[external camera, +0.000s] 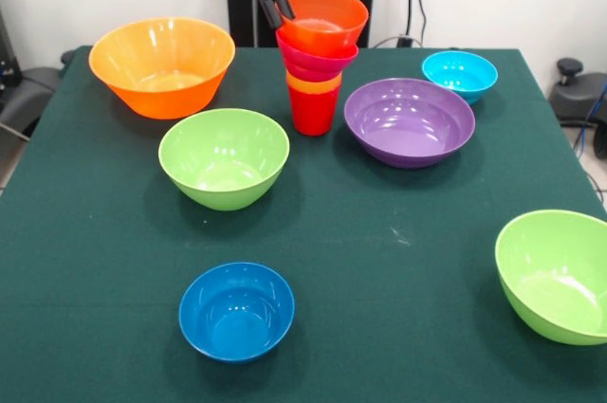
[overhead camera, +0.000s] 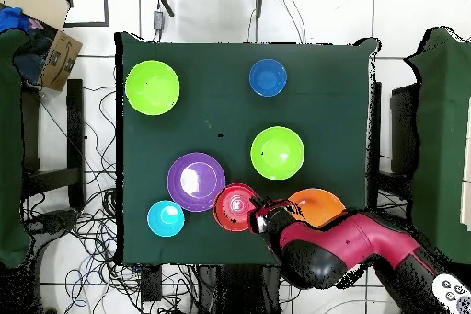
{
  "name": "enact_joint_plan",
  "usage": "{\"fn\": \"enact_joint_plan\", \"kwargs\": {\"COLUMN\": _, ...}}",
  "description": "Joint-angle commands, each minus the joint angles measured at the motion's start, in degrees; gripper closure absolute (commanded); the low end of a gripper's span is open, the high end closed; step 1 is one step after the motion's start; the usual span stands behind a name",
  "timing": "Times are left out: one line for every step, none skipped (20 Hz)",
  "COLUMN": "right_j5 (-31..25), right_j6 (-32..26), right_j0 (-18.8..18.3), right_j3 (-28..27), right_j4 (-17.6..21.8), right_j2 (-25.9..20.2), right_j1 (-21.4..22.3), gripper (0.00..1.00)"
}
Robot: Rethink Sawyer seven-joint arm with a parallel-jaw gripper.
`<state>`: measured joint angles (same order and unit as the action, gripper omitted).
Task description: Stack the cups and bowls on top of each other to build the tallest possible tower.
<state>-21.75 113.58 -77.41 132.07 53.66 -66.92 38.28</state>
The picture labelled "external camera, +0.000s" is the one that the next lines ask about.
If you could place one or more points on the red-orange plastic bowl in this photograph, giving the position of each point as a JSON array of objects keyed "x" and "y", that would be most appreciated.
[{"x": 332, "y": 9}]

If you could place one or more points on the pink plastic bowl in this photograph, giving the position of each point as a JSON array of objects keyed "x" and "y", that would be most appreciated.
[{"x": 303, "y": 66}]

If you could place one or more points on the orange plastic cup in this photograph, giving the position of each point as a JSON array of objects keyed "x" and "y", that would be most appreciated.
[{"x": 314, "y": 86}]

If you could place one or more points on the red plastic cup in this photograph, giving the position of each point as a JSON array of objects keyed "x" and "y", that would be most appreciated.
[{"x": 315, "y": 111}]

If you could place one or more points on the large orange plastic bowl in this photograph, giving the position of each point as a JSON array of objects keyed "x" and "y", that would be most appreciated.
[{"x": 161, "y": 52}]

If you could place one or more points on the green plastic bowl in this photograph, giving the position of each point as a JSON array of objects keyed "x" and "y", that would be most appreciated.
[
  {"x": 223, "y": 161},
  {"x": 555, "y": 280}
]

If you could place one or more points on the purple plastic bowl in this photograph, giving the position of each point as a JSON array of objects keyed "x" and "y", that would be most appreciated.
[{"x": 409, "y": 128}]

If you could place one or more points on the cyan plastic bowl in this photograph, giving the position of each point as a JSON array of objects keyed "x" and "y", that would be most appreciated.
[{"x": 460, "y": 73}]

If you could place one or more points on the blue plastic bowl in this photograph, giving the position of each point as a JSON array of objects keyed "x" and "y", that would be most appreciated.
[{"x": 236, "y": 313}]

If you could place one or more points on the dark green tablecloth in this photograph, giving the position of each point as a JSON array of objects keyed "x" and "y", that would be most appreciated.
[{"x": 403, "y": 351}]

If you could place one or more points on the black pedestal foot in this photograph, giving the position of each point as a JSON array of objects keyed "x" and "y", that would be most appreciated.
[
  {"x": 28, "y": 90},
  {"x": 576, "y": 95}
]

